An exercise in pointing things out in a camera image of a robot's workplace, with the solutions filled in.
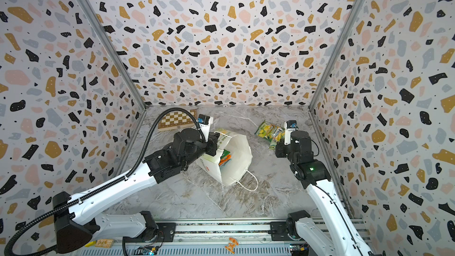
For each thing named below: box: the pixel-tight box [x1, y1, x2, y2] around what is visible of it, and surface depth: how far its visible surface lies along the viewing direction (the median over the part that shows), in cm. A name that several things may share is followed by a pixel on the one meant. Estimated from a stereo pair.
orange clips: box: [224, 237, 239, 255], surface depth 72 cm
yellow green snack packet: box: [254, 121, 285, 146], surface depth 108 cm
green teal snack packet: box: [269, 126, 285, 150], surface depth 81 cm
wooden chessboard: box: [157, 110, 197, 132], surface depth 112 cm
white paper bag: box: [195, 128, 259, 192], surface depth 82 cm
